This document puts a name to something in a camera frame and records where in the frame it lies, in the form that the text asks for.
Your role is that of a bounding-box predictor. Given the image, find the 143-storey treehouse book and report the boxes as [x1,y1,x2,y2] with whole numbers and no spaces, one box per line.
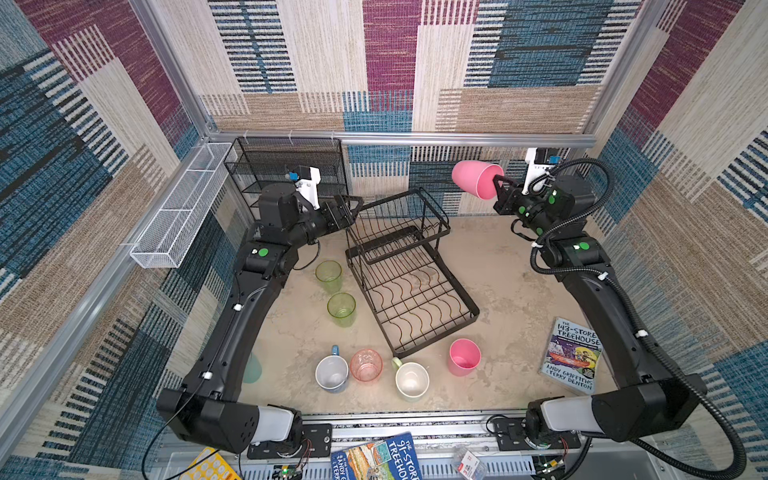
[540,317,603,395]

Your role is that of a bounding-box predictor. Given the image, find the teal cup behind arm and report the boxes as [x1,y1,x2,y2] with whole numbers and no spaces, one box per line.
[243,352,262,384]

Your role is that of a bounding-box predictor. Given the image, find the green glass cup far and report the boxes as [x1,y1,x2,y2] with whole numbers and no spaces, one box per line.
[315,260,343,295]

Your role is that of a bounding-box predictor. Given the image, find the white blue-handled mug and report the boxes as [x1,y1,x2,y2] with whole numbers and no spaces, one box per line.
[315,345,350,394]

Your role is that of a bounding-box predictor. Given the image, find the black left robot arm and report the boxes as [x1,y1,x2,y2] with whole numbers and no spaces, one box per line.
[156,183,363,454]

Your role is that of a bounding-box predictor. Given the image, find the green glass cup near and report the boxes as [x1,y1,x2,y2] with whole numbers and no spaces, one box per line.
[327,292,357,328]

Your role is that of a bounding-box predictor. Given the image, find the pink plastic cup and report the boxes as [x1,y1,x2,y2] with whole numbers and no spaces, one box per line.
[452,160,504,200]
[448,338,482,377]

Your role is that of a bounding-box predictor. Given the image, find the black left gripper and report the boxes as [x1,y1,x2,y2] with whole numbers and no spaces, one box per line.
[288,194,365,251]

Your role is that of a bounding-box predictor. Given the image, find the white wire mesh basket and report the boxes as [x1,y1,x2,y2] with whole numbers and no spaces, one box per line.
[130,143,232,269]

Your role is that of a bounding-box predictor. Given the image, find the black two-tier dish rack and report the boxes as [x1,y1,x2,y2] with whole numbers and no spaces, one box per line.
[345,187,480,359]

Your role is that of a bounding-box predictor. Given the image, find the small clear plastic box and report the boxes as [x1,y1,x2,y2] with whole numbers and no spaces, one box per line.
[451,445,487,480]

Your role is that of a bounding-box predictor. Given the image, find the green glass cup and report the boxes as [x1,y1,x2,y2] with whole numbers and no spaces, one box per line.
[315,260,343,295]
[327,292,357,328]

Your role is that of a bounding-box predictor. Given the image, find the pink translucent glass cup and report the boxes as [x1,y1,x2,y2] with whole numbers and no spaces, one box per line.
[350,349,383,383]

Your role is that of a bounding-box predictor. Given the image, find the light green ceramic mug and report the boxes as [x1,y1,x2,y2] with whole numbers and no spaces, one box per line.
[392,358,430,402]

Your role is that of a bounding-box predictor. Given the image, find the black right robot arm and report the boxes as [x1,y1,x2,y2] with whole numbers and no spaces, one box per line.
[492,174,706,444]

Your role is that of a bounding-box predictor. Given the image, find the black mesh shelf unit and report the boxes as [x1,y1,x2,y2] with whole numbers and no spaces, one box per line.
[223,137,349,220]

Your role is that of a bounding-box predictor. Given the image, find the yellow patterned card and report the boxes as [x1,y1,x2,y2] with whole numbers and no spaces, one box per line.
[178,447,242,480]

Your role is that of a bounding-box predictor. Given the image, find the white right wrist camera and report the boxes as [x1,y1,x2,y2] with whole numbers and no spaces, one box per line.
[522,148,562,195]

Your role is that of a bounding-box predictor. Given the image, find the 91-storey treehouse book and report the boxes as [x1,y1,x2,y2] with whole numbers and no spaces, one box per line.
[331,432,422,480]

